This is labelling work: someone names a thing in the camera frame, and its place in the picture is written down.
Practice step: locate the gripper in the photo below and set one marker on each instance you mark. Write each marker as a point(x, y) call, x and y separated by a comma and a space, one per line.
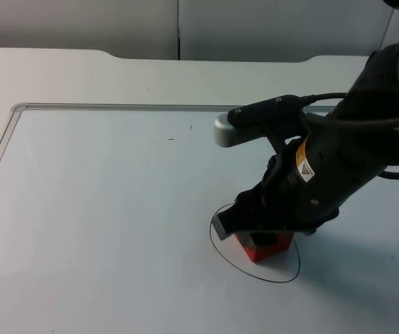
point(290, 208)

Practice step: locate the red cube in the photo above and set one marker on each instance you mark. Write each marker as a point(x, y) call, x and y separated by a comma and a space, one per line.
point(269, 253)

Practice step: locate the grey-framed whiteboard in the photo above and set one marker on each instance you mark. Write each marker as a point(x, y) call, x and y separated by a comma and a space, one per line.
point(98, 208)

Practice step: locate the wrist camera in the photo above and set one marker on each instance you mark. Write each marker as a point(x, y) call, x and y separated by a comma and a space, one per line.
point(265, 108)

